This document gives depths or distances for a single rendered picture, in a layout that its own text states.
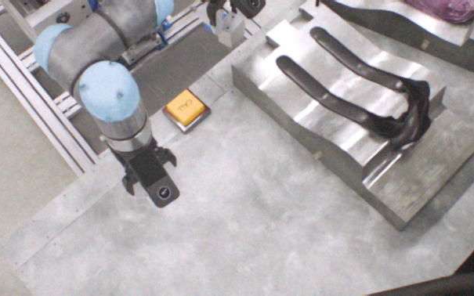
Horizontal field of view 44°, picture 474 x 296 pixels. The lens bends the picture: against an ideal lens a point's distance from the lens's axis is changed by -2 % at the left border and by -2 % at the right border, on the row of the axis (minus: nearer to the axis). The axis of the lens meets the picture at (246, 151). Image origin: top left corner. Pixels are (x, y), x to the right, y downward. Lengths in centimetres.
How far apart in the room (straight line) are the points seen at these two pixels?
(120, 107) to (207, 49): 136
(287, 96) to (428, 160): 32
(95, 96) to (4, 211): 152
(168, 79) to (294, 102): 93
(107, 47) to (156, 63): 126
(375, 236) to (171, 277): 42
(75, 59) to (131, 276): 52
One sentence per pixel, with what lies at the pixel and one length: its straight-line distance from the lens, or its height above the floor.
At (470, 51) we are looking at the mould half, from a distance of 142.
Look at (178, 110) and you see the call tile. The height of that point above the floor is 84.
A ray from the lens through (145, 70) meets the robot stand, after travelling 216.
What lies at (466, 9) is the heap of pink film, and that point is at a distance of 146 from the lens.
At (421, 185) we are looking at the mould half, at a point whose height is 86.
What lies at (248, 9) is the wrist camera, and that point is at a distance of 116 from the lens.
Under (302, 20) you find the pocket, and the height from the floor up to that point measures 86.
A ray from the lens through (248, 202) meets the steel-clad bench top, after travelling 126.
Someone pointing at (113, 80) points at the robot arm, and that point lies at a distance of 83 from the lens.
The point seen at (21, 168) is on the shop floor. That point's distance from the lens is 236.
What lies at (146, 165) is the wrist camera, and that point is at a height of 111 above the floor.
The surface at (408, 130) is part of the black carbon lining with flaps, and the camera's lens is 128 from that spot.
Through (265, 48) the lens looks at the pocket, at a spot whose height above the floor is 86.
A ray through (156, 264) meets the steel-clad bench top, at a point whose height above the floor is 80.
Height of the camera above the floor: 198
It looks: 65 degrees down
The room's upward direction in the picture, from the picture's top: 6 degrees counter-clockwise
